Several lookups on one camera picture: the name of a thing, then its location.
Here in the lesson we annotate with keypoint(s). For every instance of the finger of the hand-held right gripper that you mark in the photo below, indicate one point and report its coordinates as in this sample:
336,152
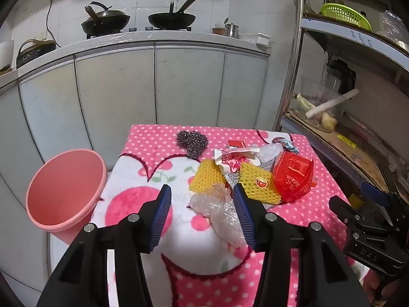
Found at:
342,208
377,192

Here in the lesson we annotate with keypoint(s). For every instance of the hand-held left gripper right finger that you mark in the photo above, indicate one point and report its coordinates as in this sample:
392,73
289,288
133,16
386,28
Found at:
244,217

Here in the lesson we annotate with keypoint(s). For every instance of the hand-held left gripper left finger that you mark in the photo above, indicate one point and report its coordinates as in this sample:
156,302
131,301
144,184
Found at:
161,211

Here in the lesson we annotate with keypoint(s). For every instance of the clear plastic bag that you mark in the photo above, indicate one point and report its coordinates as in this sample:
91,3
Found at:
394,27
220,211

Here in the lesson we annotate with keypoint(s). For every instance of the white pink printed paper bag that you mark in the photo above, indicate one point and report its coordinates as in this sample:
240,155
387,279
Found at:
233,161

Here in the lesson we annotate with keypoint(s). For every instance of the red and white carton box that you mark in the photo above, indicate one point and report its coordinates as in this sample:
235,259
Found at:
235,144

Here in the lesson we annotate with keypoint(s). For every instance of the pink plastic bucket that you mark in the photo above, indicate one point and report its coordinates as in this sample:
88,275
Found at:
64,192

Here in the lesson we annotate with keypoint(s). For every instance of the person's right hand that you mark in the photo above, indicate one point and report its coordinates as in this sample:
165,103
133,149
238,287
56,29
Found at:
372,287

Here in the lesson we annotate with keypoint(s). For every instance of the silver glitter cloth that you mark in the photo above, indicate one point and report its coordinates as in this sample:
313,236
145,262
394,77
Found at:
230,178

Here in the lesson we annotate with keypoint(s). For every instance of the yellow foam net with sticker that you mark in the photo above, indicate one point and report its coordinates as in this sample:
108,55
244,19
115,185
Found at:
252,174

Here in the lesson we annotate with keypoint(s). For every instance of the cardboard sheet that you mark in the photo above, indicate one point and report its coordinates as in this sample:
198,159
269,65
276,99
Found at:
345,153

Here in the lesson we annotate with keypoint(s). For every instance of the plain yellow foam net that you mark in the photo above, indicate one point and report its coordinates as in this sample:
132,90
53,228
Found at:
206,176

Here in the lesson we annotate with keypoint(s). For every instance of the red plastic wrapper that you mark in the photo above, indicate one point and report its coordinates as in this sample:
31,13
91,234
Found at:
294,174

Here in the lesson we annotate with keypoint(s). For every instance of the pink printed blanket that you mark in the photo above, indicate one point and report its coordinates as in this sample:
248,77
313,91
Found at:
140,153

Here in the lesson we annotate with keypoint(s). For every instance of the clear plastic wrap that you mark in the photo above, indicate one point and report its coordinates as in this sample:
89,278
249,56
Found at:
268,153

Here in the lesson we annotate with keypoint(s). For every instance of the heart-shaped steel wool scrubber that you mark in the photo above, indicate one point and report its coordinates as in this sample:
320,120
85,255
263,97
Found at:
191,142

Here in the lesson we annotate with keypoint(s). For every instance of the colorful crumpled wrapper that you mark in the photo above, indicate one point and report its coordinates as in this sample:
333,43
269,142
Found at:
289,145

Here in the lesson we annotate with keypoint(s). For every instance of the ginger root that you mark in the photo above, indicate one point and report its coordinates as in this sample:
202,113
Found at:
329,122

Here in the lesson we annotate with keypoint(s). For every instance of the white rolling pin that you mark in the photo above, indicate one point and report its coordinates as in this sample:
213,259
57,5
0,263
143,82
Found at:
332,102

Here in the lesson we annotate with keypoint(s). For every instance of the pale green vegetable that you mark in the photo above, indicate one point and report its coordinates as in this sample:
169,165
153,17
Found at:
305,101

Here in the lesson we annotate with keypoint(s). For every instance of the clear plastic container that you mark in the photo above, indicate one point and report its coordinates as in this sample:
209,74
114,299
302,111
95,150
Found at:
316,91

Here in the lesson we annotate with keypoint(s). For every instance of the white kitchen cabinet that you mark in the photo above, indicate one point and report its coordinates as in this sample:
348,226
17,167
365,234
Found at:
118,86

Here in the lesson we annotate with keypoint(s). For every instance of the clear plastic bag on shelf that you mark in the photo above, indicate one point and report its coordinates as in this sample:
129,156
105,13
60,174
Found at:
394,27

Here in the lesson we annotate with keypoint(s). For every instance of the white rectangular container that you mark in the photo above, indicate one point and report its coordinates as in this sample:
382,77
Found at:
255,37

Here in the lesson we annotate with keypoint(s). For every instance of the green plastic basket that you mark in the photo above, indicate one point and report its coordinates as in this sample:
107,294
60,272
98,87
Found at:
345,14

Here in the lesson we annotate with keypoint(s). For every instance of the gas stove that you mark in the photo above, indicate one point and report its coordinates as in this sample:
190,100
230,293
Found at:
137,30

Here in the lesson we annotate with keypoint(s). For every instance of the metal shelf rack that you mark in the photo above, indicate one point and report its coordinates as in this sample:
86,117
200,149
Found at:
298,22

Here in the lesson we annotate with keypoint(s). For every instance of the steel pot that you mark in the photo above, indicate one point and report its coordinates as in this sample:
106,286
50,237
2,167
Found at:
231,30

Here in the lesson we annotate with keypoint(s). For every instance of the brown bowl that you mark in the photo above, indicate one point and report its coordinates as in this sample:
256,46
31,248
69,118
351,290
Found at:
218,31

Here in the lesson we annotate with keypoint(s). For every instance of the black wok with lid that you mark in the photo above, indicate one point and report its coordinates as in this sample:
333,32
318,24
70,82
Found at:
105,20

